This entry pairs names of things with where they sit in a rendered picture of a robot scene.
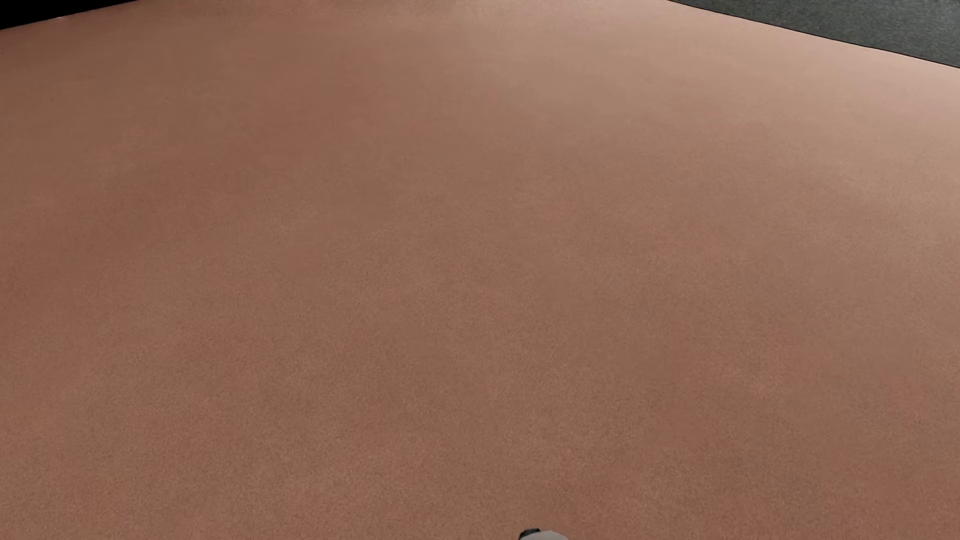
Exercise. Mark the dark grey rug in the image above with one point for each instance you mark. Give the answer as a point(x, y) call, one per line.
point(862, 22)

